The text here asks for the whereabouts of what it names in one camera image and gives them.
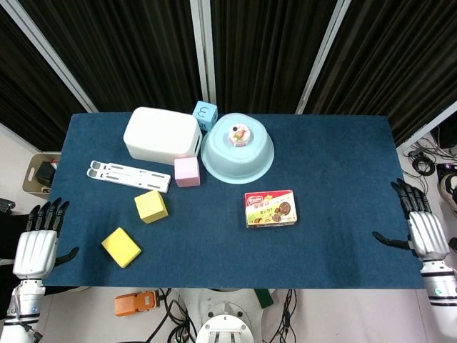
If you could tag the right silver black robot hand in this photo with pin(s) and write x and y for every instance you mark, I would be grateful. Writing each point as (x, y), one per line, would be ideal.
(428, 234)

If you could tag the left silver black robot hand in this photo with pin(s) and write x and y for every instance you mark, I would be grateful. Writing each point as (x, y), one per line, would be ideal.
(35, 252)

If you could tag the red snack box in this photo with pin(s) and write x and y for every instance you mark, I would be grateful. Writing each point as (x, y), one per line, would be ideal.
(270, 209)

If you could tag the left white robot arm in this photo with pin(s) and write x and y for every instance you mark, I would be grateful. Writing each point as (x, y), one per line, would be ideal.
(25, 307)

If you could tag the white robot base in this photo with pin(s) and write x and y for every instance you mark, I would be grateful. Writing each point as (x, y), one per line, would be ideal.
(225, 321)

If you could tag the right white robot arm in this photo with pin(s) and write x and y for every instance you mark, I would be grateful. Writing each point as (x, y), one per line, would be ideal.
(441, 296)

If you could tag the white plastic storage box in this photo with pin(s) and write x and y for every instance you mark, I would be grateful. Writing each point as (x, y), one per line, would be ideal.
(160, 134)

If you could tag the white sneaker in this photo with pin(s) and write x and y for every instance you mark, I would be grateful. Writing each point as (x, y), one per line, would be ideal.
(448, 189)

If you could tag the beige plastic bin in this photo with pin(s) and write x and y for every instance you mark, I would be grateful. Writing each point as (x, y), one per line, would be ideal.
(30, 175)

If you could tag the black pouch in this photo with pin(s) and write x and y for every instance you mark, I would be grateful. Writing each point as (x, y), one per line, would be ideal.
(44, 172)

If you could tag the yellow sponge block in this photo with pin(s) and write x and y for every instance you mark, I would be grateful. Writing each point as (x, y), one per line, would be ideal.
(120, 247)

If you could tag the orange foot pedal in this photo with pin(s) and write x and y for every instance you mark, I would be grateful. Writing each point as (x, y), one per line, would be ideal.
(134, 303)

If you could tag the white folding laptop stand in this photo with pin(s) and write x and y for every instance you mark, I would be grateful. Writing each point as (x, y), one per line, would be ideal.
(128, 176)

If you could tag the blue table cloth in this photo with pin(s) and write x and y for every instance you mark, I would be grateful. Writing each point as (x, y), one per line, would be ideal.
(321, 178)

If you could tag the yellow foam cube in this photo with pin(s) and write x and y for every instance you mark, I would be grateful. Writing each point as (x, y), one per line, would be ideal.
(151, 207)

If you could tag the black pleated curtain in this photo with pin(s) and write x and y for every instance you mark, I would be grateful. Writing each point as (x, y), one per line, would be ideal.
(25, 100)
(392, 64)
(264, 53)
(125, 53)

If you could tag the pink foam cube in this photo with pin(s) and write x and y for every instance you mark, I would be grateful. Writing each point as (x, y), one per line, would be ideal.
(186, 173)

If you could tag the green block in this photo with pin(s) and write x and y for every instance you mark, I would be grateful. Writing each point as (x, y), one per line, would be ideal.
(264, 298)

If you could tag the light blue plastic basin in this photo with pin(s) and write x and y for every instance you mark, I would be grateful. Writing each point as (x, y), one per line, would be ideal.
(235, 160)

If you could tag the pink toy cake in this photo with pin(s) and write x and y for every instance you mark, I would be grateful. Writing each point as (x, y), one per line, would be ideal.
(239, 135)

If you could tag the blue number cube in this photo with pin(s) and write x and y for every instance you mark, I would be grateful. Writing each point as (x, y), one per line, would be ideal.
(205, 114)

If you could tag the white frame post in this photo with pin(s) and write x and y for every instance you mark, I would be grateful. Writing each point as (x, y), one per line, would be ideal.
(323, 55)
(205, 53)
(50, 55)
(425, 126)

